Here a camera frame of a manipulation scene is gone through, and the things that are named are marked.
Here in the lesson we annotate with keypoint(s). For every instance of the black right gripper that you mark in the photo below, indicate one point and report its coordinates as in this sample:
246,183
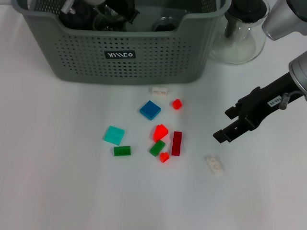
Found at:
266,103

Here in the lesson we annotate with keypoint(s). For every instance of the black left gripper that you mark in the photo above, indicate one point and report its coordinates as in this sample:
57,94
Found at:
122,9

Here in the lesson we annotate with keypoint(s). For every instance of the glass teacup with black sleeve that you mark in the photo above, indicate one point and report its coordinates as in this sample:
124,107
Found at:
103,21
165,24

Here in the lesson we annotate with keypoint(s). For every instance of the grey-green perforated storage bin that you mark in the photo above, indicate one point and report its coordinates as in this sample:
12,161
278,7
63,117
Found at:
144,69

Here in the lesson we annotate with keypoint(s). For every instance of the white two-stud flat plate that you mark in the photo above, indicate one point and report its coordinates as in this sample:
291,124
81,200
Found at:
214,165

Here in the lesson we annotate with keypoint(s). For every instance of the black ceramic teapot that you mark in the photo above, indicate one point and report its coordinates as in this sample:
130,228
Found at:
76,21

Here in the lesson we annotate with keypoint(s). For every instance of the small red-orange cube brick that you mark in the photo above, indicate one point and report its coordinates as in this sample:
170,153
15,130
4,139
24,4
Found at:
177,104

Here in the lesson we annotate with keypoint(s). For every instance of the dark red long brick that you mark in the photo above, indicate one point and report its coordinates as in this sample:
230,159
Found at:
176,143

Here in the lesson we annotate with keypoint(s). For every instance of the red-orange sloped brick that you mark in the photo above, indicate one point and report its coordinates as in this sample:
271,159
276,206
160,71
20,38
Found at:
160,133

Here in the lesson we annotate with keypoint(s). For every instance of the small red-orange notched brick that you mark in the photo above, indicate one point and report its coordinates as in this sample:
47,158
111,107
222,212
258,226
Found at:
164,157

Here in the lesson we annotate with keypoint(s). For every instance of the glass carafe with black lid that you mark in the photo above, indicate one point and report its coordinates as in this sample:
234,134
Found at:
239,48

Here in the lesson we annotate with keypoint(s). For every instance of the white building brick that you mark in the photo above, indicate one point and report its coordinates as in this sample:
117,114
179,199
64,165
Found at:
160,91

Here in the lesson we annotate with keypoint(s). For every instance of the green two-stud brick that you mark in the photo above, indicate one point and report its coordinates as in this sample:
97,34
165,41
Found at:
122,151
157,148

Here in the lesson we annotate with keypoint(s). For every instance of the blue square building plate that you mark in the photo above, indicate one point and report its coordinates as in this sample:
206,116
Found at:
150,110

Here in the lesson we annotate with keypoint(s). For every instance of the teal square building plate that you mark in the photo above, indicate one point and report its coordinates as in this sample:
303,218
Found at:
114,135

